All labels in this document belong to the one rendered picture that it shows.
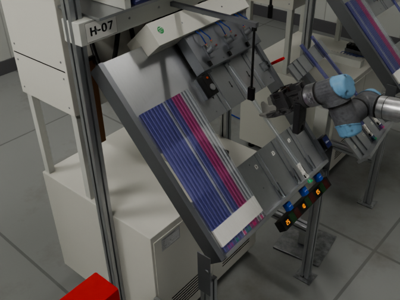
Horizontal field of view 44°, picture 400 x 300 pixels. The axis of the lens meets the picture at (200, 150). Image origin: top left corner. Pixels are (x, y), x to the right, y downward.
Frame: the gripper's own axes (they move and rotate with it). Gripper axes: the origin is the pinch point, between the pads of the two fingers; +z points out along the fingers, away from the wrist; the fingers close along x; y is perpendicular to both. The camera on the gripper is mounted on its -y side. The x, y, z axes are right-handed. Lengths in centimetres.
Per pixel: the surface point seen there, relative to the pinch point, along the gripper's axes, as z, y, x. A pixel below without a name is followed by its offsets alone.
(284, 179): 2.4, -25.0, 2.4
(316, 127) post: 13, -24, -43
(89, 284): 15, -12, 80
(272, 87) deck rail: 10.1, 3.7, -23.1
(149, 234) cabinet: 35, -19, 44
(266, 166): 3.6, -16.7, 6.9
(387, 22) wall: 98, -36, -328
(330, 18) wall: 153, -12, -332
